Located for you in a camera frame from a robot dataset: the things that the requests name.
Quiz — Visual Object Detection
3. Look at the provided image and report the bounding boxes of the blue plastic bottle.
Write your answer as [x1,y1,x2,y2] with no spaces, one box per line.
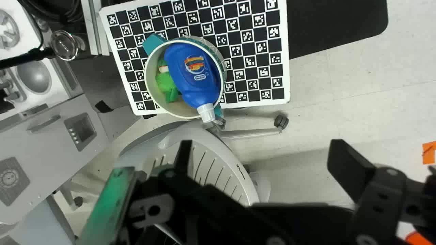
[162,43,224,127]

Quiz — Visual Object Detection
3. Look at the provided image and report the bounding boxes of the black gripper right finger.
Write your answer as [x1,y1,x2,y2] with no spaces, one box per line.
[327,138,436,221]

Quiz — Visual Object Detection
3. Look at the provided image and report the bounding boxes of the black white checkerboard board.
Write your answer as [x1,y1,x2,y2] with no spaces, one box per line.
[98,0,292,118]

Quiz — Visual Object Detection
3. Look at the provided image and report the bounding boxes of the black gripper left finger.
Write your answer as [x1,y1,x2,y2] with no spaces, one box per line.
[134,139,251,216]

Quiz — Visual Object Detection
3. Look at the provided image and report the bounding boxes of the grey office chair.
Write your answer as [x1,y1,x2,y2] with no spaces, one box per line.
[67,112,360,216]

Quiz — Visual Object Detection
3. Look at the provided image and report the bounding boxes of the orange floor tape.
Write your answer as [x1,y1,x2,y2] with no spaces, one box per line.
[421,141,436,167]

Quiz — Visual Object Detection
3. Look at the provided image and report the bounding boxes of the white grey toy kitchen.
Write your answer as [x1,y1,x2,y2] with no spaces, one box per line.
[0,0,115,224]

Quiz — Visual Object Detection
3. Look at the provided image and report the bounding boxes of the black floor mat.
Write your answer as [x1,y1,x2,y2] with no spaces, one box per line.
[288,0,391,60]

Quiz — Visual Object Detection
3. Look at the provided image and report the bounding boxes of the white bowl teal rim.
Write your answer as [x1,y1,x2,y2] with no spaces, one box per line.
[143,33,228,122]

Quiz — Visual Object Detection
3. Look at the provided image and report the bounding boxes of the clear plastic cup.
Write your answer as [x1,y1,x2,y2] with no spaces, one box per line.
[51,29,87,64]

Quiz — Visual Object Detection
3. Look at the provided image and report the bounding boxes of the green toy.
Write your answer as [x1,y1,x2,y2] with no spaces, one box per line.
[156,63,182,104]

